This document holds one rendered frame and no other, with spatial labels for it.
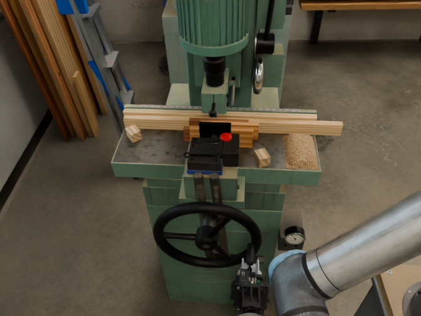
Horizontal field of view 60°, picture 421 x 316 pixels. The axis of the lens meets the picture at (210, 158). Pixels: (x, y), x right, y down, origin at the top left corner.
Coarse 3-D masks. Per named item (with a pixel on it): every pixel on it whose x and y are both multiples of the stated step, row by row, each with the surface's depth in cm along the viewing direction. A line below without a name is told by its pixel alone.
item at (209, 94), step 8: (224, 72) 106; (224, 80) 103; (208, 88) 100; (216, 88) 100; (224, 88) 100; (208, 96) 99; (216, 96) 99; (224, 96) 99; (208, 104) 101; (216, 104) 101; (224, 104) 101; (208, 112) 103; (216, 112) 103; (224, 112) 103
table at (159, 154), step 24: (120, 144) 110; (144, 144) 110; (168, 144) 110; (264, 144) 108; (120, 168) 106; (144, 168) 105; (168, 168) 104; (240, 168) 102; (264, 168) 101; (240, 192) 99
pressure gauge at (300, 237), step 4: (288, 228) 113; (292, 228) 112; (296, 228) 112; (300, 228) 112; (288, 232) 112; (292, 232) 111; (296, 232) 111; (300, 232) 111; (288, 236) 112; (292, 236) 112; (296, 236) 112; (300, 236) 112; (304, 236) 111; (288, 240) 114; (292, 240) 113; (296, 240) 113; (300, 240) 113; (304, 240) 112; (292, 244) 114; (296, 244) 114
